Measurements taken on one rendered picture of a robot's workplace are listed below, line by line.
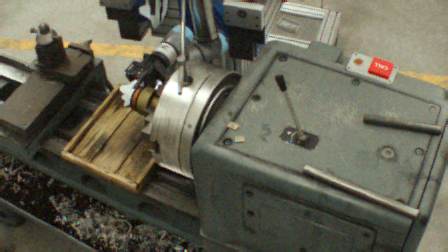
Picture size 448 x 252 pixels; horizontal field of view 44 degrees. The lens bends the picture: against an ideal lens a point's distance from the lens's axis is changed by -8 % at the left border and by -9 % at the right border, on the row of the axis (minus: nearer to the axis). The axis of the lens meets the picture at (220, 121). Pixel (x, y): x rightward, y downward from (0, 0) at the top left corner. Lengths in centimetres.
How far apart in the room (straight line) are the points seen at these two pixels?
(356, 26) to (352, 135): 240
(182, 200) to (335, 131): 57
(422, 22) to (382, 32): 32
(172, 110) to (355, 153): 48
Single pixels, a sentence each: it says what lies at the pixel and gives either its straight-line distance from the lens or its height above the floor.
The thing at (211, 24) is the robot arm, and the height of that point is 109.
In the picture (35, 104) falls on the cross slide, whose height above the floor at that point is 97.
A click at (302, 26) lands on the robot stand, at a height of 21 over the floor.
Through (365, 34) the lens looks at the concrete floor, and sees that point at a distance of 373.
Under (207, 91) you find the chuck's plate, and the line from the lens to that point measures 154.
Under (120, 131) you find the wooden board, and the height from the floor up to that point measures 89.
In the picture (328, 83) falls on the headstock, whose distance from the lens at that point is 153.
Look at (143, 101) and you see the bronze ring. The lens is 172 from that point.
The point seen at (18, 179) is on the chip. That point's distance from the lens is 240.
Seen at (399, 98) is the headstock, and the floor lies 126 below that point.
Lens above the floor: 231
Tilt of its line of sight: 47 degrees down
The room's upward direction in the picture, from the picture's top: 5 degrees counter-clockwise
